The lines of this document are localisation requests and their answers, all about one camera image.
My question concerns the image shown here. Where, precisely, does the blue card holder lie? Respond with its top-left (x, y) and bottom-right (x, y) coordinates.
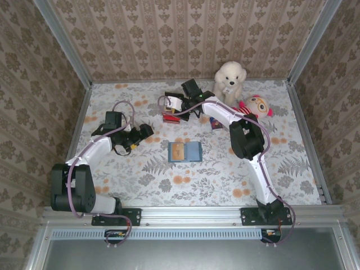
top-left (168, 141), bottom-right (203, 163)

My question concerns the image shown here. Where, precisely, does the red card in organizer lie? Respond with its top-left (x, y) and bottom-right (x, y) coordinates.
top-left (162, 111), bottom-right (181, 125)

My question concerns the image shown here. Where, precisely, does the small blue card box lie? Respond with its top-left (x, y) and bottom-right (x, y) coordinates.
top-left (209, 116), bottom-right (224, 131)

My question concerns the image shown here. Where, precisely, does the tan credit card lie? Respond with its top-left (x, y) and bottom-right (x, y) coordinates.
top-left (171, 143), bottom-right (186, 160)

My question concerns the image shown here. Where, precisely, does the white plush dog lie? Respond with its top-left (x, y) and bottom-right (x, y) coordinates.
top-left (212, 61), bottom-right (248, 105)

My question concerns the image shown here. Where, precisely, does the pink plush doll with glasses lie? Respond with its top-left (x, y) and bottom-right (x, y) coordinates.
top-left (233, 94), bottom-right (274, 120)

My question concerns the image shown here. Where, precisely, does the grey metal panel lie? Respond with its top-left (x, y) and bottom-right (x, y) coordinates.
top-left (42, 240), bottom-right (345, 270)

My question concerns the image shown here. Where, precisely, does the aluminium table side rail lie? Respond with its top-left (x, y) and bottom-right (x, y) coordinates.
top-left (52, 83), bottom-right (93, 208)
top-left (286, 80), bottom-right (333, 205)

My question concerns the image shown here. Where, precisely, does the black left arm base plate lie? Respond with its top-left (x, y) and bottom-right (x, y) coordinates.
top-left (92, 208), bottom-right (142, 227)

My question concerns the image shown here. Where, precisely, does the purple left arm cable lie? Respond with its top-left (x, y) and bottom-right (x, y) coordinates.
top-left (66, 100), bottom-right (136, 249)

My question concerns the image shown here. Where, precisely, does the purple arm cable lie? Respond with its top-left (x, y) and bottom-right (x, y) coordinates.
top-left (66, 100), bottom-right (136, 249)
top-left (157, 94), bottom-right (296, 248)

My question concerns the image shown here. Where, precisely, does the aluminium frame rail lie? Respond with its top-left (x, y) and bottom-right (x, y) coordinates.
top-left (42, 205), bottom-right (345, 226)

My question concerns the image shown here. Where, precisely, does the black round cable port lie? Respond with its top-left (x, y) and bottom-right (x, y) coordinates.
top-left (104, 229), bottom-right (126, 244)
top-left (260, 229), bottom-right (282, 244)

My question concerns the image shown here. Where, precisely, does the grey slotted cable duct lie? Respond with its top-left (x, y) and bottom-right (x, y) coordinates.
top-left (52, 228), bottom-right (267, 240)

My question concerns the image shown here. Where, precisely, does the aluminium frame post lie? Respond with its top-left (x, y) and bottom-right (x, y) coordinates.
top-left (32, 0), bottom-right (93, 88)
top-left (287, 0), bottom-right (344, 87)

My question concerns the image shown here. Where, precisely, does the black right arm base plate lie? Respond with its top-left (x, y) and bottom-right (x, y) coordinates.
top-left (241, 207), bottom-right (293, 226)

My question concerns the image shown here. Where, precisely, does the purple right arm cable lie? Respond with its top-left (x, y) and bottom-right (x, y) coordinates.
top-left (157, 94), bottom-right (296, 248)

